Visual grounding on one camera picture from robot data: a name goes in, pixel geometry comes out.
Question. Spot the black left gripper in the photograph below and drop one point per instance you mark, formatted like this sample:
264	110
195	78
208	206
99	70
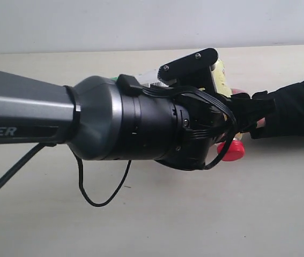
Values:
208	127

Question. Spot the black sleeved forearm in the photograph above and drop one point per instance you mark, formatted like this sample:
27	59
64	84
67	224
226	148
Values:
288	117

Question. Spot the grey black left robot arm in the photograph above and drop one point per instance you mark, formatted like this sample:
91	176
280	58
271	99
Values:
97	118

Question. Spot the yellow label bottle red cap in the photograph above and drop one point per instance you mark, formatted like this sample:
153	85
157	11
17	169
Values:
236	148

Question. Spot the white green label bottle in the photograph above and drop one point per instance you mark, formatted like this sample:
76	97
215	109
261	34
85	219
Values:
146	79

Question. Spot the person's open bare hand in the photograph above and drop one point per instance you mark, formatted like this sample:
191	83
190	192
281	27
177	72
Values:
261	123

